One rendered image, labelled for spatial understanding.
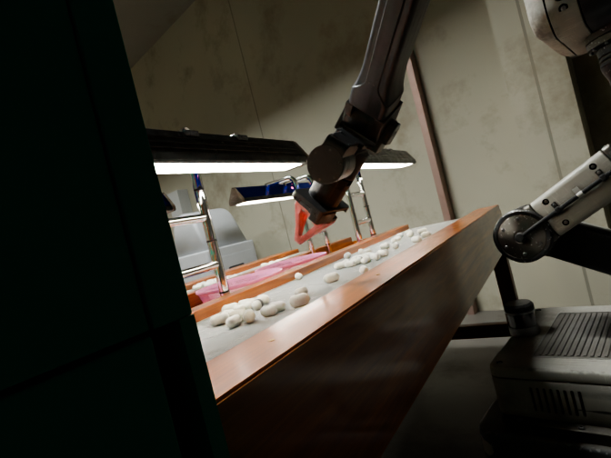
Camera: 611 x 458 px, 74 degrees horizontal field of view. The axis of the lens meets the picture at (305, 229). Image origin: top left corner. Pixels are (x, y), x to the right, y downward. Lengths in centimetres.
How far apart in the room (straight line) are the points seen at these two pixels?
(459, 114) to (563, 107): 67
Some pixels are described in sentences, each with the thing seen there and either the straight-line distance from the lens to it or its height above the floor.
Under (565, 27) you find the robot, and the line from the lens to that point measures 99.
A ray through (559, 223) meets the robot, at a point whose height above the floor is 75.
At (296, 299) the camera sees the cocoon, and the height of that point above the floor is 75.
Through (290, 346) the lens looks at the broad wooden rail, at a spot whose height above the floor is 76.
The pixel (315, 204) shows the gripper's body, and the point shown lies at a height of 91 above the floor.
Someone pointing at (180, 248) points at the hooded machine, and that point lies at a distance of 412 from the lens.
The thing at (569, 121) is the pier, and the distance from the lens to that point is 263.
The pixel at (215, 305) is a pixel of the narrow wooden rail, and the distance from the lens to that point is 92.
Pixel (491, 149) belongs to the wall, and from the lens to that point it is 295.
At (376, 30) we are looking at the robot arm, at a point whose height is 108.
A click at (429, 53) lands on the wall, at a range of 317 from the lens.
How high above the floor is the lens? 88
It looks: level
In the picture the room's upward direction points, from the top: 14 degrees counter-clockwise
